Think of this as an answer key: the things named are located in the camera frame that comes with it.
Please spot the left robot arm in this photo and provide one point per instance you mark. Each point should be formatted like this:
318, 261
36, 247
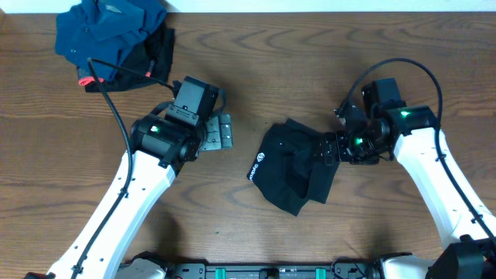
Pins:
156, 150

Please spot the black folded garment red trim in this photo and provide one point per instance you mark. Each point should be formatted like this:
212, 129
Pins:
133, 67

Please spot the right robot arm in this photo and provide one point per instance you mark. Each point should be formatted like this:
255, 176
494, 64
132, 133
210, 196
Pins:
412, 137

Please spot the black t-shirt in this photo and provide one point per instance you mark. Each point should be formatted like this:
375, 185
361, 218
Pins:
293, 166

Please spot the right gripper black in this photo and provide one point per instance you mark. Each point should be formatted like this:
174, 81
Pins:
342, 153

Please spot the blue polo shirt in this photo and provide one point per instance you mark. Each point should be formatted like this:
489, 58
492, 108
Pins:
120, 32

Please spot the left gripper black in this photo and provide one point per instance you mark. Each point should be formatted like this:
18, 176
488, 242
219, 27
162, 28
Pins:
217, 141

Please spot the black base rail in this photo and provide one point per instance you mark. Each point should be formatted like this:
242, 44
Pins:
341, 269

